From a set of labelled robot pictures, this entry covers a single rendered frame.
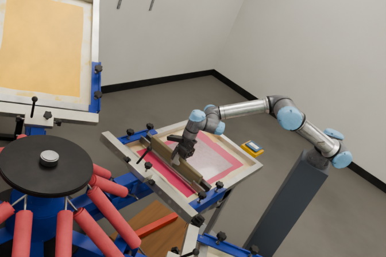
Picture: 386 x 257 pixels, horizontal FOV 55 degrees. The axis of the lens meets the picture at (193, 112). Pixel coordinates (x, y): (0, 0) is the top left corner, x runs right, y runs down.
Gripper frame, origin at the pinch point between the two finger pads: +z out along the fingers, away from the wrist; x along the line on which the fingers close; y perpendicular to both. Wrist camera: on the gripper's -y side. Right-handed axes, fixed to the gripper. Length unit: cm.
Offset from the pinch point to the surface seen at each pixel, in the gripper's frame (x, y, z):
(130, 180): -36.4, 2.0, -3.2
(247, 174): 40.7, 28.7, 1.8
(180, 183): -3.9, 11.0, 5.3
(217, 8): 306, -200, -15
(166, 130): 21.5, -25.8, 1.8
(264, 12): 368, -159, -29
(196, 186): -2.7, 19.7, 0.5
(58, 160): -80, 1, -31
